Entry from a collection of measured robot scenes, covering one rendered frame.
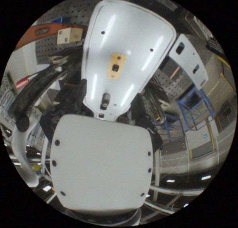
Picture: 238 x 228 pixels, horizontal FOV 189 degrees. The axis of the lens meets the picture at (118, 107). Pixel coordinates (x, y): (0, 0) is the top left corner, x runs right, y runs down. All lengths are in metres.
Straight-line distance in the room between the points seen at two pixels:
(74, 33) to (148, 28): 0.16
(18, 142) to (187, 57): 0.78
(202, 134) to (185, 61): 7.71
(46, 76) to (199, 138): 8.08
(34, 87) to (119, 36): 0.21
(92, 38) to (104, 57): 0.07
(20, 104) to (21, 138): 0.37
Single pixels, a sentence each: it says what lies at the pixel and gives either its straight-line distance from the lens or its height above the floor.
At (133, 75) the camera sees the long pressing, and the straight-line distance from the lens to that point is 0.23.
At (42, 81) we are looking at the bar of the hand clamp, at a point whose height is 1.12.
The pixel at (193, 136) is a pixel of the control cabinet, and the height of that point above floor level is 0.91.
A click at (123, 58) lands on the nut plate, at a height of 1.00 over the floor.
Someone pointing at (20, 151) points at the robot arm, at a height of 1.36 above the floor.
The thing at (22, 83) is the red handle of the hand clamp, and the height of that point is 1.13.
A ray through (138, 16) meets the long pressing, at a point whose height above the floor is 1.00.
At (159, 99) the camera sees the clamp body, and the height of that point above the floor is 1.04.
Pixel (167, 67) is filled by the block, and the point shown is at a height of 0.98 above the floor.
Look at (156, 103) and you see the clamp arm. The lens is 0.25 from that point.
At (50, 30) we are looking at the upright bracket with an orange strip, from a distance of 0.18.
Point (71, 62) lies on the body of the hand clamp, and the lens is 0.24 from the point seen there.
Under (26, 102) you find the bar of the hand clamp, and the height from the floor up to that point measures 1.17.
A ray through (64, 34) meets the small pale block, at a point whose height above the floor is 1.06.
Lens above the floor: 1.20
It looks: 37 degrees down
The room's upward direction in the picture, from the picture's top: 177 degrees counter-clockwise
